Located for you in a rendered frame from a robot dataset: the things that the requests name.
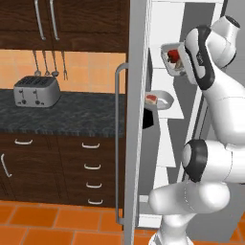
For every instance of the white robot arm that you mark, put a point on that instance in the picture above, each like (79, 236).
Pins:
(223, 105)

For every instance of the clear container with steak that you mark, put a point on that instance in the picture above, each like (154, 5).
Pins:
(161, 99)

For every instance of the clear container with bell pepper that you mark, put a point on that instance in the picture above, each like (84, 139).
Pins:
(172, 57)

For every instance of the dark wood drawer front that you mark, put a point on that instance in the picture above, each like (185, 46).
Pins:
(108, 166)
(110, 185)
(108, 145)
(41, 141)
(110, 200)

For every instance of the grey fridge door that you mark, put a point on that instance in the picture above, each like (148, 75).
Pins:
(138, 95)

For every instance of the hanging metal fork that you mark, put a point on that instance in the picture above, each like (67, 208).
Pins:
(65, 70)

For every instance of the silver four-slot toaster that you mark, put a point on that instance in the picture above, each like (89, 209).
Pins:
(36, 92)

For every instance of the hanging metal ladle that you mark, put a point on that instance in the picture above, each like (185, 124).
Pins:
(36, 68)

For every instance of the dark wood base cupboard door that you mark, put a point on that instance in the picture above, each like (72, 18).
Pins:
(28, 172)

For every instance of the grey fridge with white shelves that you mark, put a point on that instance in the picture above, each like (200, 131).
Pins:
(167, 25)

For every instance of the dark wood wall cupboard door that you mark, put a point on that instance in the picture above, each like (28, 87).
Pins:
(19, 22)
(92, 22)

